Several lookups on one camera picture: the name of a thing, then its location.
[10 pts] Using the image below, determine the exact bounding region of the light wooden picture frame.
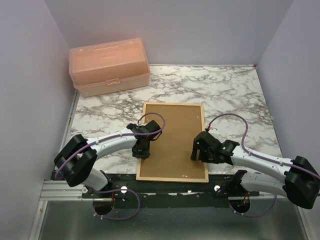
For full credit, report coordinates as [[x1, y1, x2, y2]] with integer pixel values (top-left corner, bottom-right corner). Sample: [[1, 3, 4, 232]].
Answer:
[[135, 101, 210, 184]]

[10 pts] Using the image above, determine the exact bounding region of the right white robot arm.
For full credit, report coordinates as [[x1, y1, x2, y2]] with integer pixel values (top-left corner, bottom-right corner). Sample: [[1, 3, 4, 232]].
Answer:
[[190, 131, 320, 210]]

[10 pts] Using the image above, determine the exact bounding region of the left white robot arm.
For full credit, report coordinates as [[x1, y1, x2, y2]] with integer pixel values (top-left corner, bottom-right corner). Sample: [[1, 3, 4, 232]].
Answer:
[[53, 120, 163, 198]]

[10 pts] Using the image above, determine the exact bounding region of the pink translucent plastic box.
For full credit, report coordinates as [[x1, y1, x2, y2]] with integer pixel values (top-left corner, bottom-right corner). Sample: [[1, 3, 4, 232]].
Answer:
[[69, 38, 151, 97]]

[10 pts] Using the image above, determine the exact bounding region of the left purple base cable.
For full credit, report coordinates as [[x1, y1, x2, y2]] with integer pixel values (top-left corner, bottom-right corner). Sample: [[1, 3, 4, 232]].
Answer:
[[88, 187, 141, 221]]

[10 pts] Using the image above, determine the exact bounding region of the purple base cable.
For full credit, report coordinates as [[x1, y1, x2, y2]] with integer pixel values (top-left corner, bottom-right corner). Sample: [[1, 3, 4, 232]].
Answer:
[[227, 192, 278, 218], [88, 187, 141, 221]]

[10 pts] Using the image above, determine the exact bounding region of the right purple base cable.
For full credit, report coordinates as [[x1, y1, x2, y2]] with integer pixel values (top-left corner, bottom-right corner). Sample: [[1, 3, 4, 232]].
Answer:
[[227, 192, 278, 218]]

